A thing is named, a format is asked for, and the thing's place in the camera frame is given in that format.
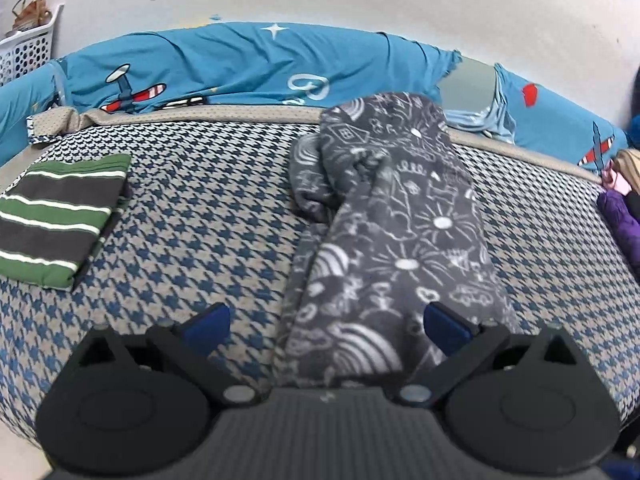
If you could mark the grey foam pad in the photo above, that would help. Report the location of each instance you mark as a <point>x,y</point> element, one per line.
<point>467,85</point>

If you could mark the purple garment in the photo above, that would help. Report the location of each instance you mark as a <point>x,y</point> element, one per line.
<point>625,230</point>

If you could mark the brown paper bag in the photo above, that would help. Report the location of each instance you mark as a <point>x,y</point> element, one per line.
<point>30,12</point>

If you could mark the dark blue cloth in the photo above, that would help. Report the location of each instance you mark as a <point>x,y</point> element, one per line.
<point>635,130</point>

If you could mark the blue cushion yellow triangles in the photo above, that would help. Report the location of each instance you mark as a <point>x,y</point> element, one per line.
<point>25,105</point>

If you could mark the light blue cloth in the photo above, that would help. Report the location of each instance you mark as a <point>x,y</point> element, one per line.
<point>495,120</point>

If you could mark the long blue airplane-print cushion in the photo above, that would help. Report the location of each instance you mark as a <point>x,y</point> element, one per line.
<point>225,60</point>

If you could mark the green grey striped folded garment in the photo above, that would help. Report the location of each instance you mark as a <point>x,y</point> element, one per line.
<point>55,215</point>

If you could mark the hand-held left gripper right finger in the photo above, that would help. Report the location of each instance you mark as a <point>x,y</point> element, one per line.
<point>442,327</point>

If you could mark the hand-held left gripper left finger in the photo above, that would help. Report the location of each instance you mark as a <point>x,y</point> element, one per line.
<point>207,327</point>

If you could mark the white perforated plastic basket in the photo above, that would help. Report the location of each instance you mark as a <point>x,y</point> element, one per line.
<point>30,50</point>

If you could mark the blue beige houndstooth mat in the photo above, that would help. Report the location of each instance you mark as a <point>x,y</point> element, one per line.
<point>200,235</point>

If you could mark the grey doodle-print fleece garment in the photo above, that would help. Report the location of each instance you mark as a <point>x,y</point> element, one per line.
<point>400,235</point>

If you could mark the blonde doll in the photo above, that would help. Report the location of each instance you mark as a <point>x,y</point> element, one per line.
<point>627,170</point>

